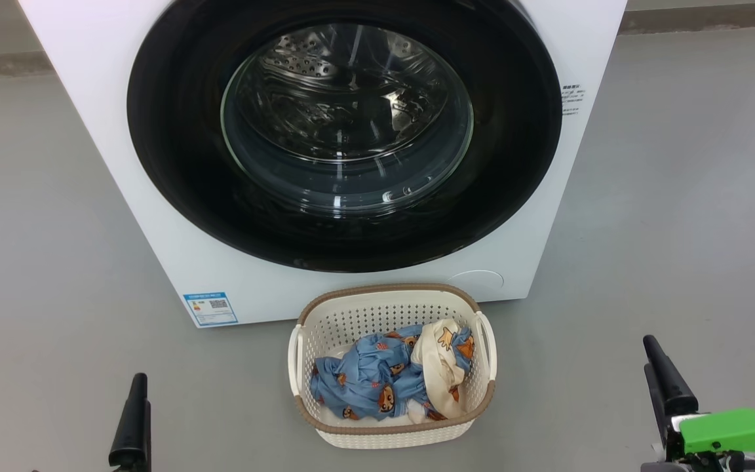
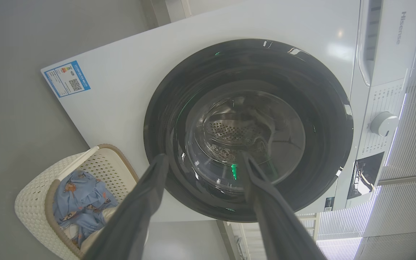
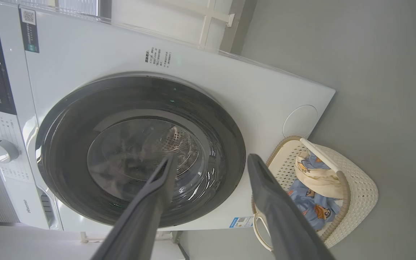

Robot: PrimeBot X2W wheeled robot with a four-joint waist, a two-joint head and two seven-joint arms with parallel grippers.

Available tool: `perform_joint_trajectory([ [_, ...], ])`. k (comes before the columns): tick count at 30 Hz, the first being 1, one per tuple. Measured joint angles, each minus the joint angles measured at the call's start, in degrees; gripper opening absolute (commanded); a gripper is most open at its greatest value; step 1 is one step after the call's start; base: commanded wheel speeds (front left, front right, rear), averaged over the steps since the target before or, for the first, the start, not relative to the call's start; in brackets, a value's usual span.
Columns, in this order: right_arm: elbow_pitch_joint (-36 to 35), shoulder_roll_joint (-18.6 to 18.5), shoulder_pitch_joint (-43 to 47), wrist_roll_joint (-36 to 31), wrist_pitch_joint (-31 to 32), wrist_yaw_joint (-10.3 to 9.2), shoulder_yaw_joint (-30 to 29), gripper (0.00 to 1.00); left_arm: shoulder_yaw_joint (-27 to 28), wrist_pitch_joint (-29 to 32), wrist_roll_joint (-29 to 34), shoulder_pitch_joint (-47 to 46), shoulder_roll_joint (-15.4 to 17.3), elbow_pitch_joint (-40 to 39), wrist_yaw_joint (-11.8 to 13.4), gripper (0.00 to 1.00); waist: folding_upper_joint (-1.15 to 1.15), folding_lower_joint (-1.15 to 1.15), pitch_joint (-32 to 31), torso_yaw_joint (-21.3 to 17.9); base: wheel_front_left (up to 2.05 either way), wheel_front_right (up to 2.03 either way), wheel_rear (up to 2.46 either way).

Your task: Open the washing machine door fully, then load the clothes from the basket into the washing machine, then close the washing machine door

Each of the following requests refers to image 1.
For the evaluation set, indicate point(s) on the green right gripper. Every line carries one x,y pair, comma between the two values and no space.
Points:
738,429

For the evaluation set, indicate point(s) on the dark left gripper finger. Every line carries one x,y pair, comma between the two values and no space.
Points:
132,432

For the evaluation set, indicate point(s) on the cream printed garment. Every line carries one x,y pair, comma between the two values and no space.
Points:
433,367

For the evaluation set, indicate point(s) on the blue bear print garment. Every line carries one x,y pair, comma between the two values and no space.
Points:
364,373

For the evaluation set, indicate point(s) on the black round glass washer door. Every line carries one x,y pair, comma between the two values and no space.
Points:
174,131

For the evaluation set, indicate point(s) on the white front-load washing machine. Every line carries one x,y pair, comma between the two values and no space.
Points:
89,98

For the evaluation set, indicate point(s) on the blue energy label sticker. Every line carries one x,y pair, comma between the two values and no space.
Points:
210,309

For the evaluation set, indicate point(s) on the cream plastic laundry basket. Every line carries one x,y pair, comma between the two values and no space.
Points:
390,305

